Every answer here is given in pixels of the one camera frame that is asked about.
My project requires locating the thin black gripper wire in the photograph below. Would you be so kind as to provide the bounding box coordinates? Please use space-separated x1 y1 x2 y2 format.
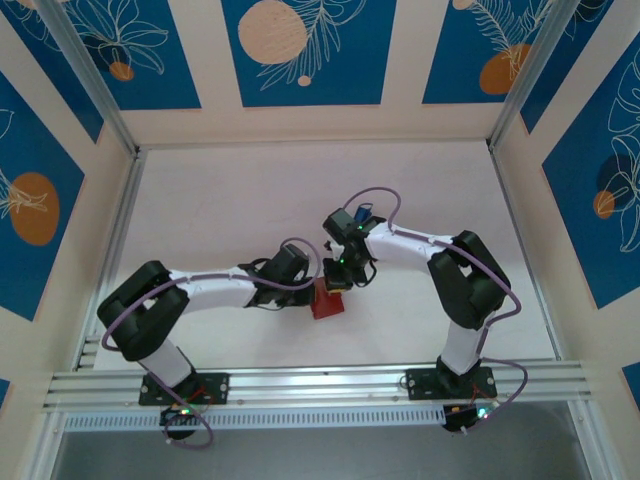
352 257 379 289

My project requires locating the aluminium frame post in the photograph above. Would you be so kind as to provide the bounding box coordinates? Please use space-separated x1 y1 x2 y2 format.
485 0 586 154
35 0 144 159

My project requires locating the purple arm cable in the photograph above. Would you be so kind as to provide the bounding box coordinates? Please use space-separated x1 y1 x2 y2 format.
101 237 324 450
342 187 531 426

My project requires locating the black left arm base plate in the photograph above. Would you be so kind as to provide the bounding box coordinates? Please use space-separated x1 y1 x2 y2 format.
139 372 231 406

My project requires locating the aluminium mounting rail beam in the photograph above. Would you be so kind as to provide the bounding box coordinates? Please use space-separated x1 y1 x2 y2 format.
42 362 599 412

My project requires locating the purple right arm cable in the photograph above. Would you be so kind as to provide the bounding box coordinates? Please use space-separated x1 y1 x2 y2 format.
342 187 531 426

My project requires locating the white slotted cable duct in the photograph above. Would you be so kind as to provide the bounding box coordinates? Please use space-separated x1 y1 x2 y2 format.
62 407 449 432

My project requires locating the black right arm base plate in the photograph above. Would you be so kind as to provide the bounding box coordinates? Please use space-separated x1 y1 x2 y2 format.
405 367 497 401

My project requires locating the aluminium table side rail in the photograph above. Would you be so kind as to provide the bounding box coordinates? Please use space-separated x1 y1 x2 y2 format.
487 142 564 362
72 147 149 374

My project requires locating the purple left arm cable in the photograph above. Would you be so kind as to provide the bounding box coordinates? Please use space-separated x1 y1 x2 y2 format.
101 237 324 450

